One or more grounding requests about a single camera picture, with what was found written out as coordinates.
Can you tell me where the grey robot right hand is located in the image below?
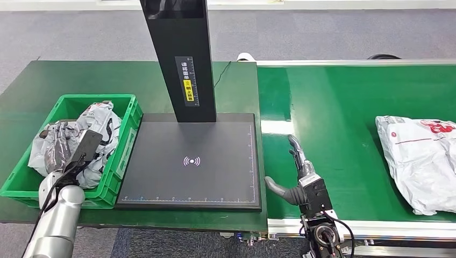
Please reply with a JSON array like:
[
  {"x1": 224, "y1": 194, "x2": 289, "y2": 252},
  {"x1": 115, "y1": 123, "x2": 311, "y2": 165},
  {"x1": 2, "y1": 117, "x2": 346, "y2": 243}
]
[{"x1": 264, "y1": 134, "x2": 316, "y2": 206}]

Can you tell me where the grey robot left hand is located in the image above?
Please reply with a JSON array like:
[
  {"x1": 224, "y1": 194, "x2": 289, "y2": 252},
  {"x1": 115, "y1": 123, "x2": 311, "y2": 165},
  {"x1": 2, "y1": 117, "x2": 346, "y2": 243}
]
[{"x1": 38, "y1": 120, "x2": 83, "y2": 175}]

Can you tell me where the green plastic basket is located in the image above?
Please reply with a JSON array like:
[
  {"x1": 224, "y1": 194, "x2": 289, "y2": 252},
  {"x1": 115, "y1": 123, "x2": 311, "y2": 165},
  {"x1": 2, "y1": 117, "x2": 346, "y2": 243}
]
[{"x1": 0, "y1": 94, "x2": 143, "y2": 210}]

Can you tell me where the crumpled white mailer bag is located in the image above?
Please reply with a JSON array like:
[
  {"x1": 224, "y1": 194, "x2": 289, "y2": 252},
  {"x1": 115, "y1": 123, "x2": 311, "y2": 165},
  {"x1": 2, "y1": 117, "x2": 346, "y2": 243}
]
[{"x1": 73, "y1": 101, "x2": 123, "y2": 189}]

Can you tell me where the green conveyor belt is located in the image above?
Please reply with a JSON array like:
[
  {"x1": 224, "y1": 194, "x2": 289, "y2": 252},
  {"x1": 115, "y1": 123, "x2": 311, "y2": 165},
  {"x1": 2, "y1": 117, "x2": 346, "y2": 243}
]
[{"x1": 257, "y1": 65, "x2": 456, "y2": 223}]

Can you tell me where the large white mailer bag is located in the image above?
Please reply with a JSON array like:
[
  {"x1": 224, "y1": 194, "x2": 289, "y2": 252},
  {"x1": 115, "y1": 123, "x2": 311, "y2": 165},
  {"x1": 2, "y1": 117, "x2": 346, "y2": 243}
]
[{"x1": 375, "y1": 116, "x2": 456, "y2": 216}]

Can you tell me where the black curved object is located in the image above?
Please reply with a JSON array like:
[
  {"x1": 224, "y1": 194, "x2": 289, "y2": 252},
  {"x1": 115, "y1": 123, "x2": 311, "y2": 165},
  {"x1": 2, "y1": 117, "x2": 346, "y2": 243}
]
[{"x1": 367, "y1": 53, "x2": 403, "y2": 61}]

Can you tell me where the column label with yellow sticker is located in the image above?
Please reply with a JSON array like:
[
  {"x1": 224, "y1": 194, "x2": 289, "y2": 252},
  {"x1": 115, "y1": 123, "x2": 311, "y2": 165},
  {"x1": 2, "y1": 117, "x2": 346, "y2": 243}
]
[{"x1": 174, "y1": 56, "x2": 200, "y2": 107}]

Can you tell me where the black scanner column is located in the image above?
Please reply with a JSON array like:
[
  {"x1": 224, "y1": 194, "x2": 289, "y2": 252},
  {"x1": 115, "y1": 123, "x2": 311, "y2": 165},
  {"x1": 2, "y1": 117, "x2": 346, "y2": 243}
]
[{"x1": 139, "y1": 0, "x2": 217, "y2": 124}]

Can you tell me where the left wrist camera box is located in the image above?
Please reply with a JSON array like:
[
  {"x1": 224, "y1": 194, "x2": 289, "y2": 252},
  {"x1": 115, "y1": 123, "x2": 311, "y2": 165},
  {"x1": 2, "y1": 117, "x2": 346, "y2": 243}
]
[{"x1": 67, "y1": 130, "x2": 104, "y2": 175}]

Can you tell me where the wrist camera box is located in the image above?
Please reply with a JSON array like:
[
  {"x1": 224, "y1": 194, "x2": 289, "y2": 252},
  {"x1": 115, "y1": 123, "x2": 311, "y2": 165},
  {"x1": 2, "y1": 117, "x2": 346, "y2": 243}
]
[
  {"x1": 67, "y1": 130, "x2": 104, "y2": 175},
  {"x1": 298, "y1": 174, "x2": 334, "y2": 219}
]

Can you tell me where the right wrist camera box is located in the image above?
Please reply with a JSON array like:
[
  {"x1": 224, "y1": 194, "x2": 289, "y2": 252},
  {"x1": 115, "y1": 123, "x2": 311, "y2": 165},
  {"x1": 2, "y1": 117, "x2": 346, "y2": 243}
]
[{"x1": 298, "y1": 174, "x2": 334, "y2": 219}]

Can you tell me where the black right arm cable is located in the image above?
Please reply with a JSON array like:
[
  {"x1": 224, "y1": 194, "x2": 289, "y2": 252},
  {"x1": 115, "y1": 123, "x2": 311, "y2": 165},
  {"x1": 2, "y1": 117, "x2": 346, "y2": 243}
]
[{"x1": 322, "y1": 210, "x2": 355, "y2": 252}]

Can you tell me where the aluminium conveyor frame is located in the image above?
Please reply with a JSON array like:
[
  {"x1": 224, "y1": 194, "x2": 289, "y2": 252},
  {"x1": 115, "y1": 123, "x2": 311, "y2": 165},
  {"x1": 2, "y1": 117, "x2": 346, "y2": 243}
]
[{"x1": 255, "y1": 59, "x2": 456, "y2": 256}]

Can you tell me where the thin black cable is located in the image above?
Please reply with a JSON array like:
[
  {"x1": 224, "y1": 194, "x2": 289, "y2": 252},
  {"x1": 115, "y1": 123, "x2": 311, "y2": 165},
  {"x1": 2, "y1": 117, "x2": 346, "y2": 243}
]
[{"x1": 213, "y1": 61, "x2": 232, "y2": 89}]

